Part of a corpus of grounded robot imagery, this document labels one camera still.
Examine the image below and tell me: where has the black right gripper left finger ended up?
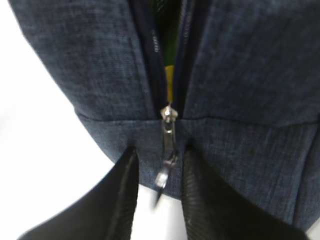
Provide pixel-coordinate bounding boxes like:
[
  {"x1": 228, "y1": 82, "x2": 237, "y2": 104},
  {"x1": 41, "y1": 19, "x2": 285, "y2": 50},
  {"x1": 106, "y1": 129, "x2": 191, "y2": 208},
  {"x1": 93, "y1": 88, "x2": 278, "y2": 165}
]
[{"x1": 20, "y1": 147, "x2": 139, "y2": 240}]

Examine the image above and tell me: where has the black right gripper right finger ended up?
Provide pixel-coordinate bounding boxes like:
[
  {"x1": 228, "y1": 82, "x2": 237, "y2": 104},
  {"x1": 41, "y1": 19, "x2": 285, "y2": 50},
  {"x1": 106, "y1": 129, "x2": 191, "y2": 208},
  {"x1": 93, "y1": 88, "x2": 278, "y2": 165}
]
[{"x1": 181, "y1": 144, "x2": 308, "y2": 240}]

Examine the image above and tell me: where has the dark navy lunch bag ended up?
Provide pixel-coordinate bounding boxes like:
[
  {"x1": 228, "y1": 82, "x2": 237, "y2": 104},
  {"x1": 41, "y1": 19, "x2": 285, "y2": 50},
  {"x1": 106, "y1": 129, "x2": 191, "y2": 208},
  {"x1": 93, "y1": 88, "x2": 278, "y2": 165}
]
[{"x1": 9, "y1": 0, "x2": 320, "y2": 230}]

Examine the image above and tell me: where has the green cucumber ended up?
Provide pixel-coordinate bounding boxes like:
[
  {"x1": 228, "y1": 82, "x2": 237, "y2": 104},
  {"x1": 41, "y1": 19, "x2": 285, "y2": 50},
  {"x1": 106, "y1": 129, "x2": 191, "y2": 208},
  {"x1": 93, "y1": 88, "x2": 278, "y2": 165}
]
[{"x1": 149, "y1": 0, "x2": 182, "y2": 67}]

